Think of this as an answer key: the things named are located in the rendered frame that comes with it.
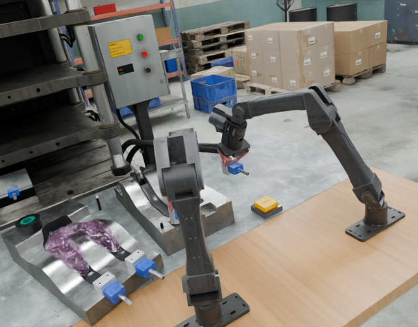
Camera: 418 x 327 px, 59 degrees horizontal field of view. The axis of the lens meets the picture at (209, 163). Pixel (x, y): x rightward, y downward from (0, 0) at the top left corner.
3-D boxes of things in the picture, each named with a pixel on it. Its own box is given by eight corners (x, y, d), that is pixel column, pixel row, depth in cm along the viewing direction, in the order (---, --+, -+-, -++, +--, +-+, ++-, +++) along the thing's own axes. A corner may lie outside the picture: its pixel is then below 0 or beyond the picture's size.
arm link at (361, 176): (363, 207, 110) (305, 116, 106) (366, 196, 115) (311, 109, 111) (383, 201, 106) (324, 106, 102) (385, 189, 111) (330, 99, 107)
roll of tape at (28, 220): (13, 237, 120) (9, 228, 119) (27, 222, 127) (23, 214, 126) (36, 235, 119) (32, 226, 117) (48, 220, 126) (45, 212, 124)
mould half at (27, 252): (164, 266, 112) (156, 237, 107) (91, 326, 95) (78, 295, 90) (78, 222, 144) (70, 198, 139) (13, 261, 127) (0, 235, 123)
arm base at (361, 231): (343, 210, 110) (363, 220, 104) (387, 186, 118) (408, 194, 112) (343, 232, 113) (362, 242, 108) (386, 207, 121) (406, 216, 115)
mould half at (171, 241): (235, 222, 127) (230, 188, 121) (168, 256, 116) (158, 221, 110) (171, 176, 167) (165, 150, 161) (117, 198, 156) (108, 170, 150)
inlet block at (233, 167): (254, 178, 130) (252, 164, 128) (243, 183, 128) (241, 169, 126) (233, 168, 141) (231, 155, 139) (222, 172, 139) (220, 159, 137)
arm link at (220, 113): (204, 127, 124) (211, 95, 117) (216, 118, 130) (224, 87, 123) (233, 142, 120) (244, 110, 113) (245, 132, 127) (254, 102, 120)
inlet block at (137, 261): (171, 279, 102) (167, 264, 100) (158, 290, 99) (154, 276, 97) (142, 263, 110) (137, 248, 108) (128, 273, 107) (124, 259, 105)
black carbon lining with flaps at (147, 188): (208, 205, 126) (203, 181, 122) (166, 225, 119) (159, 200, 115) (165, 174, 154) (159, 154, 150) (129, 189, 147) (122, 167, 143)
